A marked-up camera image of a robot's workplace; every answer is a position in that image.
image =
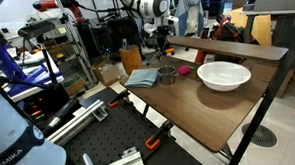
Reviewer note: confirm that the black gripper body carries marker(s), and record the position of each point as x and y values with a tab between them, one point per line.
160	34

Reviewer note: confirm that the red robot arm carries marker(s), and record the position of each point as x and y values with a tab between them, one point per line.
50	4

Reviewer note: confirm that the pink and green toy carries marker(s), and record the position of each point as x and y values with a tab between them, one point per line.
184	70

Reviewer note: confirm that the small metal pot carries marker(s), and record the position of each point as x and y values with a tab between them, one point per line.
167	77

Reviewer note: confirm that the folded light blue towel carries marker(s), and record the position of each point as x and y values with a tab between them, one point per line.
142	78

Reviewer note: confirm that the blue white jacket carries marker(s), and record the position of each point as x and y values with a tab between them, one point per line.
191	14

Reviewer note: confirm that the cardboard box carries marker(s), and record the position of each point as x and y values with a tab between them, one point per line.
107	74

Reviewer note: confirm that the long wooden shelf board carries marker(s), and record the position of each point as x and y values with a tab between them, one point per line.
226	48

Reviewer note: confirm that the black slanted table leg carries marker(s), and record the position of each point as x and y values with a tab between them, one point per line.
145	111
256	121

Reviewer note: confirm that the white plastic bowl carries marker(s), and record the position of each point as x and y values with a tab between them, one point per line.
224	75

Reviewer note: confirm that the metal lattice rack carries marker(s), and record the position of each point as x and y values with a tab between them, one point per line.
75	42

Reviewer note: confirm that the black perforated breadboard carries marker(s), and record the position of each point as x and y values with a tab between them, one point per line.
116	134

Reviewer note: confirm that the large tan cardboard sheet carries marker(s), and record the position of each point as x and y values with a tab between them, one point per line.
262	27

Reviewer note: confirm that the grey desk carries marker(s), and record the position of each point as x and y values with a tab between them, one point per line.
285	29

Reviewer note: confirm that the black controller box with lights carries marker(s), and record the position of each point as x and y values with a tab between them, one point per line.
45	103

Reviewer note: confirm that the round floor drain grate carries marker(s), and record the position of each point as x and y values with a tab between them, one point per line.
260	136

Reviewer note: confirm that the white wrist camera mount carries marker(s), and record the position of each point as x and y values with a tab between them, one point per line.
173	21

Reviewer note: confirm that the red robot on pedestal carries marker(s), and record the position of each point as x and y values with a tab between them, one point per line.
227	29

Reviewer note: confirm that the black camera on stand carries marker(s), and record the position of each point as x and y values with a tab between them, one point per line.
35	29

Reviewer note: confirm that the blue padded frame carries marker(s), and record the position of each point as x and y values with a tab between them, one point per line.
6	65

